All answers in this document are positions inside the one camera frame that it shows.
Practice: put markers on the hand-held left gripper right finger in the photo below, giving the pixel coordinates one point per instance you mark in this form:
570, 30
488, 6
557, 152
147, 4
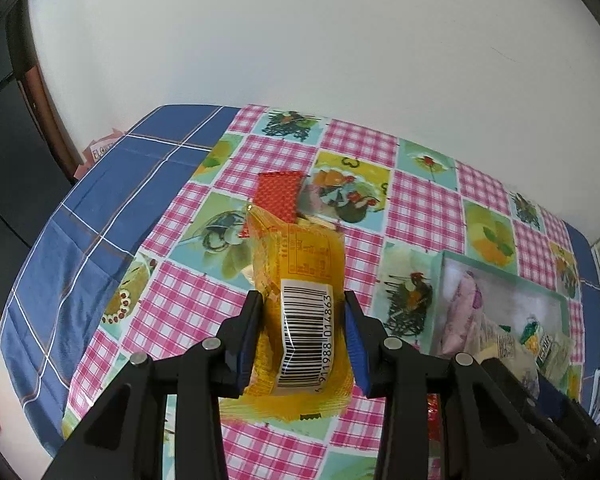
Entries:
357, 355

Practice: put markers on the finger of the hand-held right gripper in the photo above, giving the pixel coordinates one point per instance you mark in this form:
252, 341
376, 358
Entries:
560, 405

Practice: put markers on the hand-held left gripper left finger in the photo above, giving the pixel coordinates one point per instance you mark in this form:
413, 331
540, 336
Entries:
245, 355

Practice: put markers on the small green yellow snack packet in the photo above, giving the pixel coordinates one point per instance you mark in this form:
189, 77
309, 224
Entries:
537, 342

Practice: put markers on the pale beige snack packet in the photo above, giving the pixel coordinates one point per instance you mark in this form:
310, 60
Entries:
500, 340

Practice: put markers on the purple snack packet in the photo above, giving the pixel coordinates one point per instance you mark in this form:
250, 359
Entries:
460, 310

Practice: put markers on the white box with teal rim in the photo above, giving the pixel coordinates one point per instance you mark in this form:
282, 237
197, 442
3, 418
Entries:
520, 300

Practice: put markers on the red crinkled candy wrapper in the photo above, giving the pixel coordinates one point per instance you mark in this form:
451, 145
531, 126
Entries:
433, 415

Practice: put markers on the pink plaid fruit-print tablecloth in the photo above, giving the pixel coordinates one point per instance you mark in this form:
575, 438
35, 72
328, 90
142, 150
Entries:
430, 210

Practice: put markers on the red dotted snack packet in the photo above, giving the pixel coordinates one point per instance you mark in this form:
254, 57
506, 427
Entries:
277, 195

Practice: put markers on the blue checked cloth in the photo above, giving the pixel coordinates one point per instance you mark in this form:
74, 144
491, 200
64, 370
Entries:
80, 240

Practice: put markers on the pink paper piece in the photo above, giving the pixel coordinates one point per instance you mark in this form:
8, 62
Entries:
100, 152

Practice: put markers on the dark cabinet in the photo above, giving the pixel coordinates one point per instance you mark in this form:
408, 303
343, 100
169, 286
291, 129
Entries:
10, 185

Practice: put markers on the brown wooden frame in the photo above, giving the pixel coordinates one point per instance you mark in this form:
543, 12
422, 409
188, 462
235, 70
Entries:
50, 125

